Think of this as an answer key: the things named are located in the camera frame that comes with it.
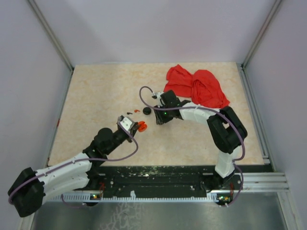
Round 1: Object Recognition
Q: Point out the red round charging case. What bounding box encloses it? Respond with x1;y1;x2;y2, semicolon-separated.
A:
138;121;148;132

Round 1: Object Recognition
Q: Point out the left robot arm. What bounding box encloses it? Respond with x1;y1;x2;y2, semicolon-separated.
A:
8;117;140;218

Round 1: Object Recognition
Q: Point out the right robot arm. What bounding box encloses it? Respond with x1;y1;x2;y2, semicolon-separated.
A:
152;90;248;190

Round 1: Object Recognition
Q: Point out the black round charging case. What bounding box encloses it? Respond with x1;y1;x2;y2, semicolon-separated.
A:
142;107;152;115

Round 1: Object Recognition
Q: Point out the red crumpled cloth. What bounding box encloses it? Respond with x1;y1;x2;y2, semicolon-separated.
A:
164;65;230;108

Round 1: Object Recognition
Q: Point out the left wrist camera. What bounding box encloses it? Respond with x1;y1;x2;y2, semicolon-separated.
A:
117;115;135;131

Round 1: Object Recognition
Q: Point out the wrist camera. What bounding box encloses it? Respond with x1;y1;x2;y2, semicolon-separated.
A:
117;115;135;131
152;92;164;107

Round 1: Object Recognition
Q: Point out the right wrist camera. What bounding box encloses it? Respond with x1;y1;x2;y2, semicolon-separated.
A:
152;92;164;107

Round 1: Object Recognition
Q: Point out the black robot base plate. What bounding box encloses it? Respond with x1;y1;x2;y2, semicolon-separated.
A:
83;166;242;198

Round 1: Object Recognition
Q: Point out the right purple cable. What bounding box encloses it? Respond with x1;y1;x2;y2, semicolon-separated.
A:
139;85;245;208

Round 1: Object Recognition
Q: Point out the purple cable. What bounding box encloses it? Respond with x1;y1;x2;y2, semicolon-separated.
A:
139;85;245;208
8;121;139;210

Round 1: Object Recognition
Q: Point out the white slotted cable duct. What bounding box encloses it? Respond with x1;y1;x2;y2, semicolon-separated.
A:
63;190;226;203

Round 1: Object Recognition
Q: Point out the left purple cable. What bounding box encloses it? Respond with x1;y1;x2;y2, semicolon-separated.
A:
8;121;139;210

